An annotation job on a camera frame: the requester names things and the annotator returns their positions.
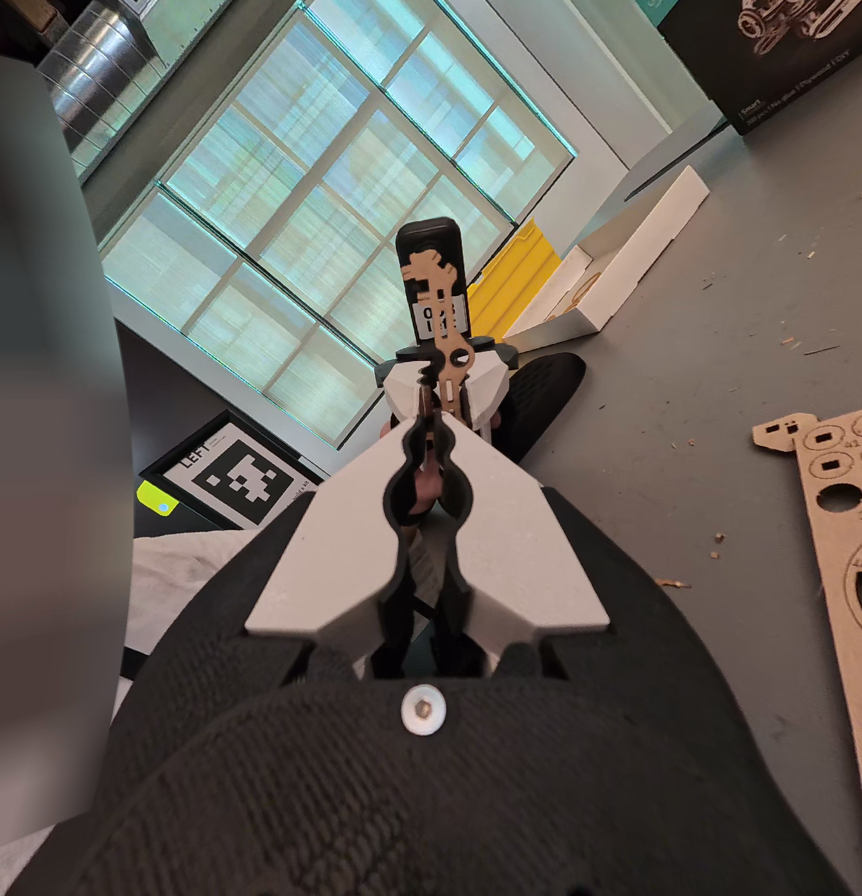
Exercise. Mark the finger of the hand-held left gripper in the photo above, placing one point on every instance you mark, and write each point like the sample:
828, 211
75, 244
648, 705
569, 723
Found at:
490, 392
403, 395

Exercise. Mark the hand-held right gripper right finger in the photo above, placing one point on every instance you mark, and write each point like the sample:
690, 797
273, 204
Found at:
529, 560

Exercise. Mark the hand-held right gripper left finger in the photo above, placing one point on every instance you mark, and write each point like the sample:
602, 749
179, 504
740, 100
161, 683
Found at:
326, 560

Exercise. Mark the long notched wooden model part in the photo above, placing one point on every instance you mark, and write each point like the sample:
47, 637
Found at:
434, 269

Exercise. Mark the plywood parts sheet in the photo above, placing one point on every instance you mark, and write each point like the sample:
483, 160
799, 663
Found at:
844, 560

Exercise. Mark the black model kit box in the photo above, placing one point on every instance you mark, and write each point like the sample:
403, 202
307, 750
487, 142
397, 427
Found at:
753, 63

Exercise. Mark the person's left hand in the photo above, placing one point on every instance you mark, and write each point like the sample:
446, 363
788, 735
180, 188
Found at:
427, 490

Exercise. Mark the black textured oval pad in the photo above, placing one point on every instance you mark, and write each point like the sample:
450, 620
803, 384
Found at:
543, 406

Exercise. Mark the yellow plastic bin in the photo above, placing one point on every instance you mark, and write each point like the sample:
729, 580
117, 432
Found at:
515, 280

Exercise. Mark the large grid window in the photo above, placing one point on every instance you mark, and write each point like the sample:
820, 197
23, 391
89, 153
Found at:
319, 210

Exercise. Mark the pile of rubber bands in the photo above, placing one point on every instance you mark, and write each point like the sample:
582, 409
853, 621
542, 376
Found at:
581, 290

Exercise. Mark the black framed marker sign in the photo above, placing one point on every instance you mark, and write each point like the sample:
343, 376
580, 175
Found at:
214, 476

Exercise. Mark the wooden splinter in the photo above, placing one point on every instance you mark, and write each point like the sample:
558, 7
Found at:
672, 583

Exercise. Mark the neon yellow tag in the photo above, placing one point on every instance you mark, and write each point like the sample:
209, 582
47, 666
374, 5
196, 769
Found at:
154, 498

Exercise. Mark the white cardboard tray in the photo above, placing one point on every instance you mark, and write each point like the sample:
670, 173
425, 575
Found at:
648, 231

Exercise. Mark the metal ventilation duct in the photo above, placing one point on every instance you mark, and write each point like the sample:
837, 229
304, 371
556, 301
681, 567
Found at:
102, 77

